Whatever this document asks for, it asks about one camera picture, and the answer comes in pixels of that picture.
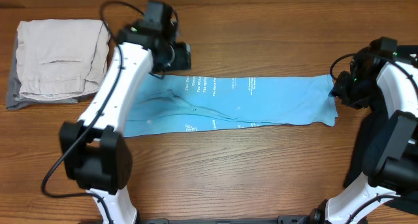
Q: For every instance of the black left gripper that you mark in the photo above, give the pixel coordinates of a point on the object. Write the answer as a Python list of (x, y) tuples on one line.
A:
[(181, 59)]

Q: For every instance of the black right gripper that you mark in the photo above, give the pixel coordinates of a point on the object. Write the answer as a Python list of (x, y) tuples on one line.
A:
[(339, 89)]

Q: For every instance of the light blue printed t-shirt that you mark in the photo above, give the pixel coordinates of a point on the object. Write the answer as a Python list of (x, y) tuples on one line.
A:
[(178, 104)]

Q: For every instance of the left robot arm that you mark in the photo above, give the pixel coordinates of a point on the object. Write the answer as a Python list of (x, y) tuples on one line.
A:
[(95, 154)]

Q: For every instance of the black t-shirt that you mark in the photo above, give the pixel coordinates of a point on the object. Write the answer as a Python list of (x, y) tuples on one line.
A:
[(365, 132)]

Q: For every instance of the folded beige trousers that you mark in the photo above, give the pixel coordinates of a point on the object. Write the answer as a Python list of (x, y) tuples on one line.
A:
[(27, 30)]

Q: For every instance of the folded grey garment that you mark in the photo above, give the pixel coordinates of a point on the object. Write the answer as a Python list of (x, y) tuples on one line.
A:
[(13, 93)]

